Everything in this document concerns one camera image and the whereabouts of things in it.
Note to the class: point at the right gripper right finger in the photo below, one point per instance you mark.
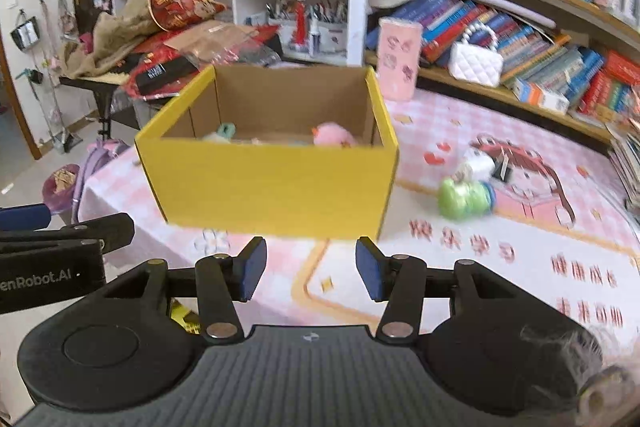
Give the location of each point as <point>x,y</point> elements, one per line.
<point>398,281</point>

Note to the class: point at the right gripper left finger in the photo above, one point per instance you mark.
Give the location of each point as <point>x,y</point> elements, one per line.
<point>221,281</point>

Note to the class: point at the green frog toy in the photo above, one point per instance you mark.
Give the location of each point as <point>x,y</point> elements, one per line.
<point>463,200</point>

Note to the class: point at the teal correction tape dispenser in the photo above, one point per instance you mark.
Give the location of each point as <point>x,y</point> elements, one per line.
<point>224,134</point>

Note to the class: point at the purple trash bin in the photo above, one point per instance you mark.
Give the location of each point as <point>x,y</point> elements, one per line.
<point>58,189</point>

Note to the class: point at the purple school backpack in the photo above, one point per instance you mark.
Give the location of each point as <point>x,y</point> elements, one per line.
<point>100,154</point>

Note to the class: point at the yellow cardboard box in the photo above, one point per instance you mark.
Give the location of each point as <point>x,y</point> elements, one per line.
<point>271,178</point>

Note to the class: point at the pink plush toy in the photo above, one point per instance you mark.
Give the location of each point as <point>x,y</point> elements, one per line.
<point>332,134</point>

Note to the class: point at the cartoon desk mat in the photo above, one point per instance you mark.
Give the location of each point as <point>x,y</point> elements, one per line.
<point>590,273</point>

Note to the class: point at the pink checkered tablecloth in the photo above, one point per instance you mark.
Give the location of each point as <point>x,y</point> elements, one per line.
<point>536,175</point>

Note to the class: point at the black rectangular box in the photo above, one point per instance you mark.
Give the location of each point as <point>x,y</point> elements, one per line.
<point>161,74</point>

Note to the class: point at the orange white small box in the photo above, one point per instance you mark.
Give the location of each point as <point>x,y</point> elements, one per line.
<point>532,94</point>

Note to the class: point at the white quilted mini purse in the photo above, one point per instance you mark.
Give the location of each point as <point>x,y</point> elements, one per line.
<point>475,64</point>

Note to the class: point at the pink cylindrical pen holder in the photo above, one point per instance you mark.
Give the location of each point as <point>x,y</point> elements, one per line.
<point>399,49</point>

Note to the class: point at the brown plush blanket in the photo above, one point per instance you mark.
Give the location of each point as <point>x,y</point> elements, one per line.
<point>113,38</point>

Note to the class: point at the white pen cup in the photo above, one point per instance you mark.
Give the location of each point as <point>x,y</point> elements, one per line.
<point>333,37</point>

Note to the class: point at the stack of papers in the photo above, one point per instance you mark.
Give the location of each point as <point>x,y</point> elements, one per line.
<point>624,154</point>

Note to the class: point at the wooden bookshelf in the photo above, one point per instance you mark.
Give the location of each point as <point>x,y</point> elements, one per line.
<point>586,50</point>

